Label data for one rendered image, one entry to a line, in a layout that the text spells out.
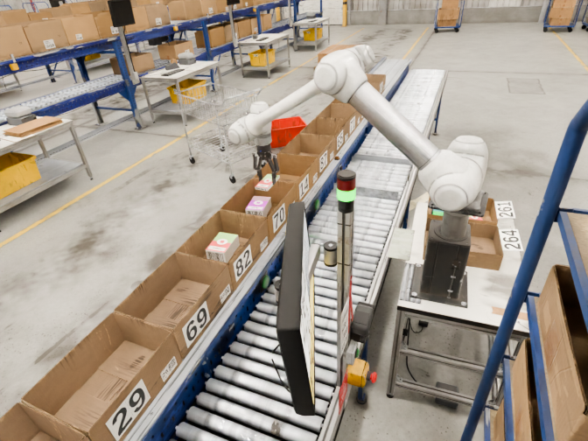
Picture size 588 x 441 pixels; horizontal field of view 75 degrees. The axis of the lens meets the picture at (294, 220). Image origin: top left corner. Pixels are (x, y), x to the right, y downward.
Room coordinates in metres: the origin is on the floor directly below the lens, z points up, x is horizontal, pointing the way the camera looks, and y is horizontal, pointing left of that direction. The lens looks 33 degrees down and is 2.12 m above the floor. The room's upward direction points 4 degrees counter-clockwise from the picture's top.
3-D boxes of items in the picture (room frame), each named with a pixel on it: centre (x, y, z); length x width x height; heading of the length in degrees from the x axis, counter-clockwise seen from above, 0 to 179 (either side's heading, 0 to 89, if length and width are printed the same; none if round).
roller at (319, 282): (1.51, -0.12, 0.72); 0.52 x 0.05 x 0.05; 65
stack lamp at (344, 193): (0.91, -0.15, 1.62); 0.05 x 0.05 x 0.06
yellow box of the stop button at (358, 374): (0.91, -0.22, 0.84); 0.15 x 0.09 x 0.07; 155
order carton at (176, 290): (1.20, 0.52, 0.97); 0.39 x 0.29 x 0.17; 155
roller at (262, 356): (1.04, 0.09, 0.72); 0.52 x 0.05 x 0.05; 65
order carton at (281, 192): (1.92, 0.19, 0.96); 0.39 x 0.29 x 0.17; 155
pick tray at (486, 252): (1.68, -0.91, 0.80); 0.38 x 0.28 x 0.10; 70
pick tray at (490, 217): (1.97, -1.03, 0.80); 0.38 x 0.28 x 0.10; 69
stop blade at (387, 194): (2.37, -0.52, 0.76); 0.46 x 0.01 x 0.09; 65
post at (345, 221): (0.91, -0.15, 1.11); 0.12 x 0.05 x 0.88; 155
